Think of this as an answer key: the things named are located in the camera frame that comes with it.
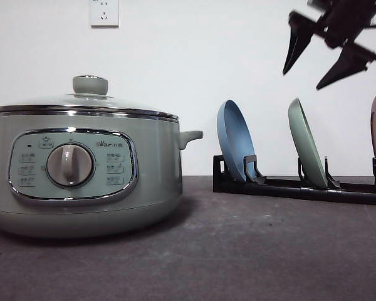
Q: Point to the green plate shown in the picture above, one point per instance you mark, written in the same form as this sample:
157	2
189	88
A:
305	145

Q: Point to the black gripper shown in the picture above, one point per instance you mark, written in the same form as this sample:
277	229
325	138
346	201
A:
340	24

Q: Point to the left white wall socket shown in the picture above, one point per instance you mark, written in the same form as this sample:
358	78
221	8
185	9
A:
104	14

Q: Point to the blue plate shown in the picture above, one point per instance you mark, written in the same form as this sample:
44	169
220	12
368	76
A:
235	136

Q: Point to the glass steamer lid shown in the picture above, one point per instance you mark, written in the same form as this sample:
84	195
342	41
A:
89	97

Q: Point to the black plate rack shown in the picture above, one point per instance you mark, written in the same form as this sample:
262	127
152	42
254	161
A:
254	182

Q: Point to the green electric steamer pot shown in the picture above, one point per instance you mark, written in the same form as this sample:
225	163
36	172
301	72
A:
72	175

